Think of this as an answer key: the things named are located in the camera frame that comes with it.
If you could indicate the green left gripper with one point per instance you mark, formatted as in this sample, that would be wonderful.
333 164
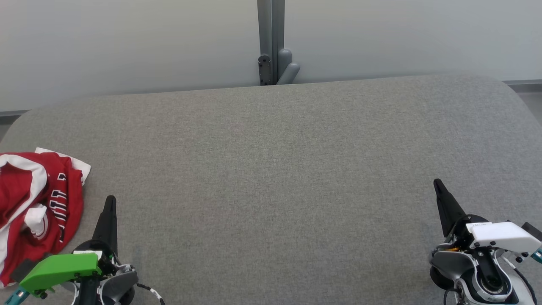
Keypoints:
59 269

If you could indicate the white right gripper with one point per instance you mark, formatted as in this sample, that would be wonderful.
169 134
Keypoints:
504 235

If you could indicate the red jersey with white sleeves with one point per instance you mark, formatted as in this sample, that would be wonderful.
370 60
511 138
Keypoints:
70 199

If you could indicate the red shorts with white stripe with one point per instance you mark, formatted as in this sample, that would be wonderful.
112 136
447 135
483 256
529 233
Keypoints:
25 169

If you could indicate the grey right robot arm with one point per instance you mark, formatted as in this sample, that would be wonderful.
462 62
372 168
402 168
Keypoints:
449 262

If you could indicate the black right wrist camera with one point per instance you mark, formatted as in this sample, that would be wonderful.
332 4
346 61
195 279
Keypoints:
534 232

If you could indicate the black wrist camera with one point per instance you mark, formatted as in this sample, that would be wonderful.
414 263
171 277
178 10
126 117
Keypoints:
534 232
23 269

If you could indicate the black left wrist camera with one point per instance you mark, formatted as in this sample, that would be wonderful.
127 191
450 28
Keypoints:
23 269

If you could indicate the grey metal frame post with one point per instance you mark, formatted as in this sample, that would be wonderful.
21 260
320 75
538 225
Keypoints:
277 25

